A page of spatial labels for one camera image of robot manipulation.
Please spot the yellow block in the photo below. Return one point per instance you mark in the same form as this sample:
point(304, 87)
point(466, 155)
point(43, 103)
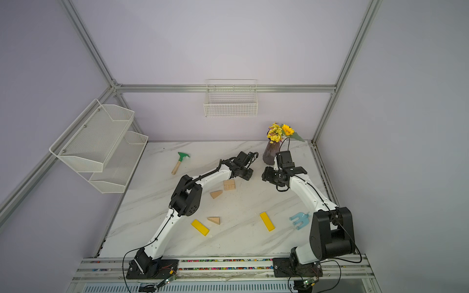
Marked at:
point(267, 221)
point(200, 227)

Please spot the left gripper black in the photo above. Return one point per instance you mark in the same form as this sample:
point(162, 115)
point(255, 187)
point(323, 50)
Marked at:
point(250, 171)

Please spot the green toy hammer wooden handle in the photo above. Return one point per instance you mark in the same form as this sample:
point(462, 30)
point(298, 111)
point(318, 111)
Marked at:
point(182, 156)

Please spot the white wire wall basket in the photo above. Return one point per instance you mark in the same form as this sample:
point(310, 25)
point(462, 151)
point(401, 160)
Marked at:
point(231, 98)

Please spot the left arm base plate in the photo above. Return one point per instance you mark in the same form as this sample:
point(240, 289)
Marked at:
point(157, 269)

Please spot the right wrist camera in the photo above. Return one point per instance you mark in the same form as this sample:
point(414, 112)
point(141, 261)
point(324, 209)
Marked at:
point(284, 160)

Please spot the white two-tier mesh shelf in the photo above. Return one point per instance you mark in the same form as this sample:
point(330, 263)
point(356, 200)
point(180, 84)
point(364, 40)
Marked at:
point(101, 147)

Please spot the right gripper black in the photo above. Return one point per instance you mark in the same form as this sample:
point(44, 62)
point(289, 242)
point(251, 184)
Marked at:
point(267, 176)

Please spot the yellow block right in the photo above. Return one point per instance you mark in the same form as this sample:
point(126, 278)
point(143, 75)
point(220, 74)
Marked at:
point(267, 221)

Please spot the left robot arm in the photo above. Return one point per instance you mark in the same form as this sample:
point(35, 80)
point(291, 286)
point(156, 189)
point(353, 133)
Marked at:
point(185, 201)

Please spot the yellow block left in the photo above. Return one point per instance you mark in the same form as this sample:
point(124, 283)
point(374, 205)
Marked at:
point(200, 227)

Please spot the aluminium front rail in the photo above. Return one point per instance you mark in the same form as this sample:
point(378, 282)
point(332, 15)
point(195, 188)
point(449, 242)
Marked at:
point(227, 274)

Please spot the wooden triangle block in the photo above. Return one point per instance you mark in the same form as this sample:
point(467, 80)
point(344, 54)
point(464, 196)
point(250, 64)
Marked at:
point(216, 220)
point(215, 194)

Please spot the wooden rectangular block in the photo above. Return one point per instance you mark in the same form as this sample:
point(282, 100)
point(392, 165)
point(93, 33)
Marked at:
point(230, 182)
point(230, 187)

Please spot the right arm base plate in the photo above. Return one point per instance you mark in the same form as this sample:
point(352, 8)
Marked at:
point(297, 268)

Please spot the dark ribbed vase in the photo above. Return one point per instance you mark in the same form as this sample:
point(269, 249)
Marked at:
point(269, 155)

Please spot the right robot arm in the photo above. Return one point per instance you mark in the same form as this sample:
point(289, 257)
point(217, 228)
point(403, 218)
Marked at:
point(332, 230)

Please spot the yellow flower bouquet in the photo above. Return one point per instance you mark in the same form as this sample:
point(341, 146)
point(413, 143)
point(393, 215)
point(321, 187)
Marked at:
point(277, 133)

